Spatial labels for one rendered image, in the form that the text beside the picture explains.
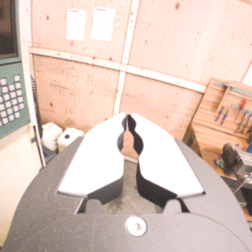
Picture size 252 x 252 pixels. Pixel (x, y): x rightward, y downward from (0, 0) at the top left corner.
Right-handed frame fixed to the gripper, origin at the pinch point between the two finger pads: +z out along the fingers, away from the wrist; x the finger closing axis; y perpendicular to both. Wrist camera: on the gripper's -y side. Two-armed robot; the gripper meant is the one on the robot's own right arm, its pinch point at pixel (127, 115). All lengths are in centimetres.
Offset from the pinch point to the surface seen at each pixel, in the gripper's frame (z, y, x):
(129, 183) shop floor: 98, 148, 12
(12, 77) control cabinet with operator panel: 50, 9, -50
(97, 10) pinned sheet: 155, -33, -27
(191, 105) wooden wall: 126, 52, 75
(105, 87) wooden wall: 151, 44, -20
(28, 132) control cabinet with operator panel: 58, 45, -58
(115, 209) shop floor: 63, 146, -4
